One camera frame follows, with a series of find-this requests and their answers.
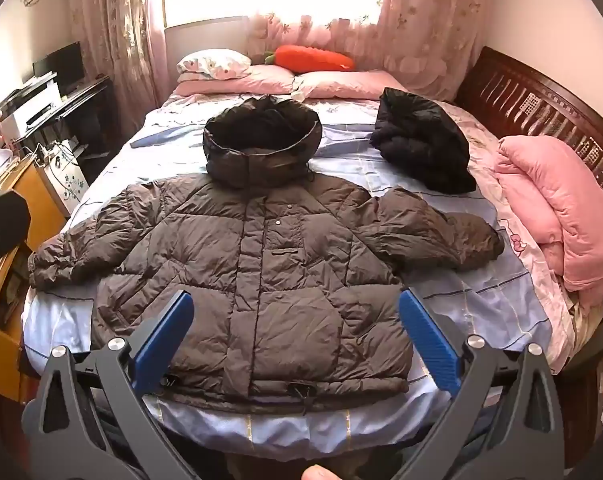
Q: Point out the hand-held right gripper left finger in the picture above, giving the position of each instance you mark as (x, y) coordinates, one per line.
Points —
(164, 340)

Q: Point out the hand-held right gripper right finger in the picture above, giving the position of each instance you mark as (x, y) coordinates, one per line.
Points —
(429, 342)

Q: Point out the brown hooded puffer jacket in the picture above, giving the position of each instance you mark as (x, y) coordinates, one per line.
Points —
(281, 285)

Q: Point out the person's right hand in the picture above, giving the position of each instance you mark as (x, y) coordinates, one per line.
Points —
(320, 474)

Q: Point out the yellow wooden cabinet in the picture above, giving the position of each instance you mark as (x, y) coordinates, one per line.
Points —
(28, 195)

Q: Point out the white floral box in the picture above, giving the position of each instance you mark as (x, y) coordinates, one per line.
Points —
(71, 185)

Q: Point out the pink cartoon printed sheet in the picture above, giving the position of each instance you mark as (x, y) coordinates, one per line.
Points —
(526, 270)

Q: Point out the white printer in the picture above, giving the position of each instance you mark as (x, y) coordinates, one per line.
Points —
(28, 105)

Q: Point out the black computer desk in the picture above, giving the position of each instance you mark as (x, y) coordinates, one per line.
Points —
(88, 110)

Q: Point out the black monitor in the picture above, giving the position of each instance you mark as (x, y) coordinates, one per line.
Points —
(63, 67)

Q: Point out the pink quilt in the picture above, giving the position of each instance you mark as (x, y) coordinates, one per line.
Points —
(566, 210)

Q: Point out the black puffer jacket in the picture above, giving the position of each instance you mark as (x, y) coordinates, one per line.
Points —
(421, 145)

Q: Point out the blue plaid bed sheet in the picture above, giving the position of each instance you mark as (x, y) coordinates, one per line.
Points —
(351, 160)

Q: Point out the pink lace curtain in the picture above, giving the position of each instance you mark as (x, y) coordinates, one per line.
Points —
(116, 25)
(421, 15)

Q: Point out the dark wooden headboard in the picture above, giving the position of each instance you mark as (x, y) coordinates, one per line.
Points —
(531, 105)

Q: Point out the pink pillow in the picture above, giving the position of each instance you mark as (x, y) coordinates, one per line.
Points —
(346, 85)
(241, 82)

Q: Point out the white floral pillow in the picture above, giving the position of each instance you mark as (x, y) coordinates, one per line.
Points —
(214, 62)

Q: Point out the orange carrot plush pillow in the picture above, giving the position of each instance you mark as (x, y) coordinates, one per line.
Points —
(311, 57)

